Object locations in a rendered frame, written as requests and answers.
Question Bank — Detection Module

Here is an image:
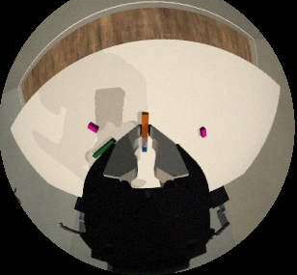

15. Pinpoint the small magenta block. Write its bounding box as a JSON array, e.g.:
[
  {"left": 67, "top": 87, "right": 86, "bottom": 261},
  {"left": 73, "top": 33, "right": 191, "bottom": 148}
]
[
  {"left": 200, "top": 126, "right": 206, "bottom": 138},
  {"left": 88, "top": 122, "right": 99, "bottom": 133}
]

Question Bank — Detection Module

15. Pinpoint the green rod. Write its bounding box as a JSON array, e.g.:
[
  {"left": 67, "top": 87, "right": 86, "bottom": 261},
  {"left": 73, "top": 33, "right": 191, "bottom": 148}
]
[{"left": 93, "top": 138, "right": 117, "bottom": 158}]

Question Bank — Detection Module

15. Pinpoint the orange rod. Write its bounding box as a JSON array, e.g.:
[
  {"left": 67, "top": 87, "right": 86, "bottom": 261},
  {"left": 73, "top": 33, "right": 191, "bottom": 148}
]
[{"left": 142, "top": 112, "right": 149, "bottom": 138}]

